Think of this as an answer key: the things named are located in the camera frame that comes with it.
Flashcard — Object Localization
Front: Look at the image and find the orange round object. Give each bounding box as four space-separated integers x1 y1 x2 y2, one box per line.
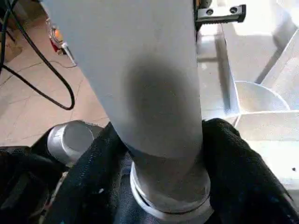
52 27 63 42

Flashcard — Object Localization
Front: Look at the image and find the thin floor cable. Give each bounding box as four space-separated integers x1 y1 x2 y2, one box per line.
23 58 78 70

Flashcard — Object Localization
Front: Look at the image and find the thick black hose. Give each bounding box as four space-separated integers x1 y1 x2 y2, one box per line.
0 0 76 111

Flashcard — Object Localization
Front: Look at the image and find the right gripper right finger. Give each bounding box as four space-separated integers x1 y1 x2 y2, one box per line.
202 118 299 224

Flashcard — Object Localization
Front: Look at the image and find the white plastic table top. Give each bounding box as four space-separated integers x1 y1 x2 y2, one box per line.
129 0 299 224

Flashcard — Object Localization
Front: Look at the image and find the small white stool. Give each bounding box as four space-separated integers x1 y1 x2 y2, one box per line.
48 21 78 66

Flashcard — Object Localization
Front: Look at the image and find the white plastic table leg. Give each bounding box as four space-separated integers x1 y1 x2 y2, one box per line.
41 0 212 215

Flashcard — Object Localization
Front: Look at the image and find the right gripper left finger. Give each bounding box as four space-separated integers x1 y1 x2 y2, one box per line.
44 123 131 224

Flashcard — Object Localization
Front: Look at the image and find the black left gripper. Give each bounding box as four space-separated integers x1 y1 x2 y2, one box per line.
195 4 248 26

